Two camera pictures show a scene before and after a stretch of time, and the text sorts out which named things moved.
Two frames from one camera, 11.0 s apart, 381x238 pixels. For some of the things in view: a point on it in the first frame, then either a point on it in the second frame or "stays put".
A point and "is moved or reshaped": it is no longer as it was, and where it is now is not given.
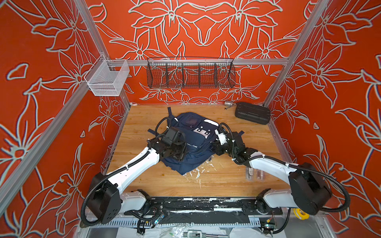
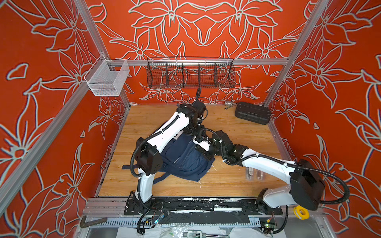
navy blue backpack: [198, 133] is moved or reshaped
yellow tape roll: [297, 212] stays put
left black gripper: [180, 155] → [201, 130]
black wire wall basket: [191, 73] stays put
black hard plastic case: [253, 112] stays put
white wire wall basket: [106, 77] stays put
